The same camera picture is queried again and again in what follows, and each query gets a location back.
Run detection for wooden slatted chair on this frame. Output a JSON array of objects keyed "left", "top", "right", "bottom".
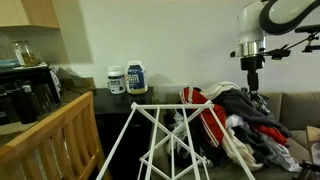
[{"left": 0, "top": 90, "right": 113, "bottom": 180}]

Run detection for grey striped garment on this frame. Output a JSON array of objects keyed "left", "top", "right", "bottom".
[{"left": 248, "top": 89, "right": 272, "bottom": 114}]

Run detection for black side table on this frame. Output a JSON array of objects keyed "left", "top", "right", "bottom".
[{"left": 92, "top": 87, "right": 156, "bottom": 180}]

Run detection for large blue label protein tub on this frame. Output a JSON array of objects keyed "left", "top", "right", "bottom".
[{"left": 125, "top": 60, "right": 149, "bottom": 95}]

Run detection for blue flat object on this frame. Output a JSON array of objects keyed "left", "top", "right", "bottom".
[{"left": 0, "top": 59, "right": 21, "bottom": 69}]

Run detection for beige cream garment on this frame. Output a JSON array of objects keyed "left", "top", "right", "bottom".
[{"left": 221, "top": 128, "right": 264, "bottom": 173}]

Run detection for small red orange garment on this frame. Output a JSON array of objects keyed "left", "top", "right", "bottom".
[{"left": 254, "top": 124, "right": 288, "bottom": 147}]

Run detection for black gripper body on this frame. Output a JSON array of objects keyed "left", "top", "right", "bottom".
[{"left": 240, "top": 55, "right": 265, "bottom": 88}]

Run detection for light brown wooden board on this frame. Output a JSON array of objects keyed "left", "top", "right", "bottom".
[{"left": 305, "top": 125, "right": 320, "bottom": 144}]

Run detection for light wooden wall cabinet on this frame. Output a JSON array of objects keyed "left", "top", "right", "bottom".
[{"left": 0, "top": 0, "right": 61, "bottom": 29}]

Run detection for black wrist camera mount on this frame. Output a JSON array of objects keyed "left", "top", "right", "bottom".
[{"left": 264, "top": 48, "right": 292, "bottom": 61}]

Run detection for pile of clothes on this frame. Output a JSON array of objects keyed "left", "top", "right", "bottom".
[{"left": 146, "top": 91, "right": 320, "bottom": 180}]

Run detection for white wire drying rack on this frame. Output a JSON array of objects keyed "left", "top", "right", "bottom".
[{"left": 95, "top": 101, "right": 258, "bottom": 180}]

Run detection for small dark label supplement tub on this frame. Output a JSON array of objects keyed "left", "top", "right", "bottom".
[{"left": 106, "top": 65, "right": 127, "bottom": 95}]

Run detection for red shorts with white stripes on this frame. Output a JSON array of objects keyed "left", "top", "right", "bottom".
[{"left": 179, "top": 87, "right": 228, "bottom": 148}]

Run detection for grey and white garment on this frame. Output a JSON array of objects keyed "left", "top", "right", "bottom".
[{"left": 263, "top": 133, "right": 303, "bottom": 173}]

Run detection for dark grey knit garment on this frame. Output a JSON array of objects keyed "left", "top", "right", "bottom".
[{"left": 213, "top": 88, "right": 293, "bottom": 139}]

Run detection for glass jar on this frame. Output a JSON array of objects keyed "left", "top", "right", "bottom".
[{"left": 12, "top": 39, "right": 43, "bottom": 67}]

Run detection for black white patterned garment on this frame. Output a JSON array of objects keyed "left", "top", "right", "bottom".
[{"left": 166, "top": 113, "right": 188, "bottom": 158}]

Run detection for small white garment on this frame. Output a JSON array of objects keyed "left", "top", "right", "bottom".
[{"left": 224, "top": 114, "right": 246, "bottom": 129}]

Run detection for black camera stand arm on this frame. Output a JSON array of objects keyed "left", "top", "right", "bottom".
[{"left": 294, "top": 23, "right": 320, "bottom": 54}]

